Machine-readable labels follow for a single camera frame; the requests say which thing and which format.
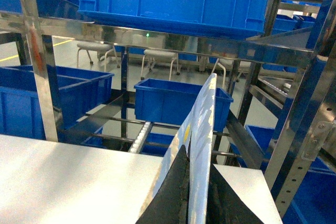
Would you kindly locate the blue bin left rack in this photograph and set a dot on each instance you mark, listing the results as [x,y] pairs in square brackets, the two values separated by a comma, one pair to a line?
[69,92]

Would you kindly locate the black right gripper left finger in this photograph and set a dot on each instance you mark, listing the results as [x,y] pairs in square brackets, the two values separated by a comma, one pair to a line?
[170,204]

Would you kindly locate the blue bin overhead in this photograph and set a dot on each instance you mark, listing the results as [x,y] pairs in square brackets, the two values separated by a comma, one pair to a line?
[232,19]

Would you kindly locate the steel rack upright post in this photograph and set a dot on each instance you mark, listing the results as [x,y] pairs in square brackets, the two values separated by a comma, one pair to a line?
[43,62]

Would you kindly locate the flower gift bag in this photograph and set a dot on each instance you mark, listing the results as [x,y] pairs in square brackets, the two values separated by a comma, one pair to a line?
[196,133]

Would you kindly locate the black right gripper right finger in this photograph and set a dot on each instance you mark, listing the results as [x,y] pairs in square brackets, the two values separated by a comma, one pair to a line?
[223,204]

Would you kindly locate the small blue bin on rack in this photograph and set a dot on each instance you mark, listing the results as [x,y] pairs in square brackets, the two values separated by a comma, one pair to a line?
[164,101]

